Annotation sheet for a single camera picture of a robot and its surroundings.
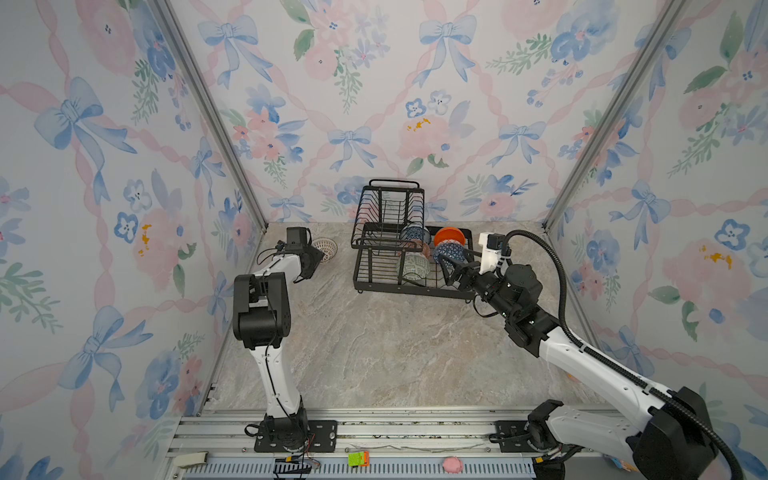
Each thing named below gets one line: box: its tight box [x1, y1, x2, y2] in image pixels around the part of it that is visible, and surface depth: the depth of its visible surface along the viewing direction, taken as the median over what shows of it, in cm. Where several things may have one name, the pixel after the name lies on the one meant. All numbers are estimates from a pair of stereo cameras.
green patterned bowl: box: [402, 252, 431, 281], surface depth 105 cm
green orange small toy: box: [348, 451, 370, 468], surface depth 70 cm
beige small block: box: [174, 451, 209, 468], surface depth 71 cm
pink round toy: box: [442, 456, 464, 474], surface depth 71 cm
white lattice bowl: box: [312, 236, 338, 263], surface depth 112 cm
